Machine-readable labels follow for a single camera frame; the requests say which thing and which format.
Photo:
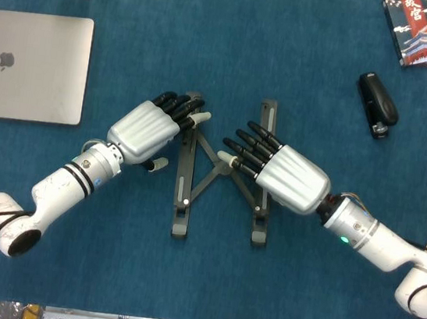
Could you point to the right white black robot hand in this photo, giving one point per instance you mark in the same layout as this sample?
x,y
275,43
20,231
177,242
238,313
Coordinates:
x,y
297,178

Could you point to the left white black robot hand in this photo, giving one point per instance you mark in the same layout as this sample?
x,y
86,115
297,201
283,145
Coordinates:
x,y
142,130

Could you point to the black folding laptop stand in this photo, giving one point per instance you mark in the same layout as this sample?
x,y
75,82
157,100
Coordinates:
x,y
189,156

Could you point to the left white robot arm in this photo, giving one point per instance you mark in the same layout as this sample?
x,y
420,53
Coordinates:
x,y
60,190

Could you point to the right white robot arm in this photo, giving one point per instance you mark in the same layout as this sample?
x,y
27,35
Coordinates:
x,y
375,244

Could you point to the silver apple laptop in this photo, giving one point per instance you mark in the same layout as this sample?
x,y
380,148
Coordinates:
x,y
33,65

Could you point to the black stapler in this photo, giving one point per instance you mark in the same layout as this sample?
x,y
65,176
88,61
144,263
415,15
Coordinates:
x,y
378,104

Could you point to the dark palace print book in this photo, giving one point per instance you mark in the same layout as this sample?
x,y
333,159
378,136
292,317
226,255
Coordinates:
x,y
419,33

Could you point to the clear plastic bag yellow contents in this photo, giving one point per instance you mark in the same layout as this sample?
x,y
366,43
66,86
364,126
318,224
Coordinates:
x,y
20,313

